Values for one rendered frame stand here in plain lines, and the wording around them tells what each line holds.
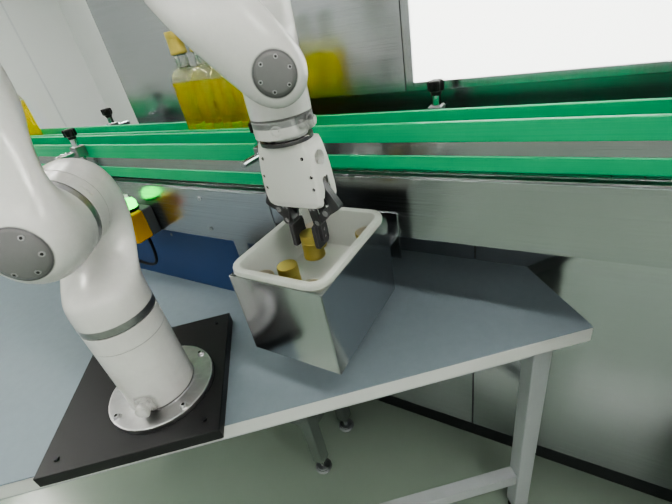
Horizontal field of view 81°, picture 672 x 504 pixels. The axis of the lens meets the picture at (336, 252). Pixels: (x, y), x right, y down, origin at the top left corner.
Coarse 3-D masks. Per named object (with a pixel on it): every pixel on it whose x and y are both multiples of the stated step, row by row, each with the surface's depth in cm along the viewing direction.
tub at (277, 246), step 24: (336, 216) 71; (360, 216) 68; (264, 240) 65; (288, 240) 70; (336, 240) 74; (360, 240) 60; (240, 264) 60; (264, 264) 65; (312, 264) 69; (336, 264) 55; (312, 288) 52
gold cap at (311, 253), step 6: (300, 234) 62; (306, 234) 62; (312, 234) 61; (306, 240) 61; (312, 240) 61; (306, 246) 62; (312, 246) 62; (306, 252) 63; (312, 252) 62; (318, 252) 62; (324, 252) 64; (306, 258) 63; (312, 258) 63; (318, 258) 63
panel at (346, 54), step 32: (320, 0) 76; (352, 0) 73; (384, 0) 71; (320, 32) 79; (352, 32) 76; (384, 32) 73; (320, 64) 83; (352, 64) 80; (384, 64) 77; (640, 64) 58; (320, 96) 87
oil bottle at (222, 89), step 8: (216, 72) 79; (216, 80) 80; (224, 80) 79; (216, 88) 81; (224, 88) 80; (232, 88) 80; (216, 96) 83; (224, 96) 82; (232, 96) 81; (224, 104) 83; (232, 104) 82; (224, 112) 84; (232, 112) 83; (224, 120) 85; (232, 120) 84; (240, 120) 83
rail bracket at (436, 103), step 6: (432, 84) 67; (438, 84) 66; (432, 90) 67; (438, 90) 67; (432, 96) 69; (438, 96) 68; (432, 102) 69; (438, 102) 69; (444, 102) 73; (432, 108) 69; (438, 108) 68; (444, 108) 70
